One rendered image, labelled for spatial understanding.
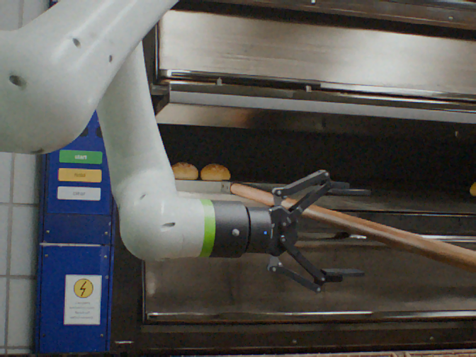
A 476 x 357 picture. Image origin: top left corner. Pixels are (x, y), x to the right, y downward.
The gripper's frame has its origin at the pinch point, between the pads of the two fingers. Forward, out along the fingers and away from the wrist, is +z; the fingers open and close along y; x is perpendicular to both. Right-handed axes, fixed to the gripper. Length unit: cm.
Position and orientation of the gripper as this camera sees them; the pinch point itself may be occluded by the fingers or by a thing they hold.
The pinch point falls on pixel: (358, 232)
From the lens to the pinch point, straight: 156.3
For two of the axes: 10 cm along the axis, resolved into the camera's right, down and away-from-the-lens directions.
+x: 2.8, 0.7, -9.6
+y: -0.6, 10.0, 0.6
